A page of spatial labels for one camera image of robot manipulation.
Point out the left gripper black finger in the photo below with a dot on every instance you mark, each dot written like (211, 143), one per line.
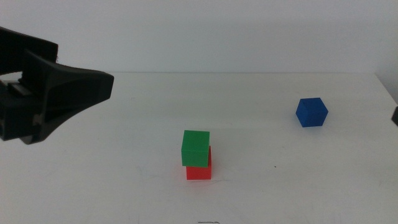
(74, 90)
(18, 49)

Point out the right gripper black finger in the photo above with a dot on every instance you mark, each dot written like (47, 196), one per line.
(395, 116)

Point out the blue cube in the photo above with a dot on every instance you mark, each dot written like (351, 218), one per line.
(311, 112)

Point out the green cube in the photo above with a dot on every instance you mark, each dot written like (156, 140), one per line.
(195, 149)

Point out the red cube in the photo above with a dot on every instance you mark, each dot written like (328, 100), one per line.
(199, 173)

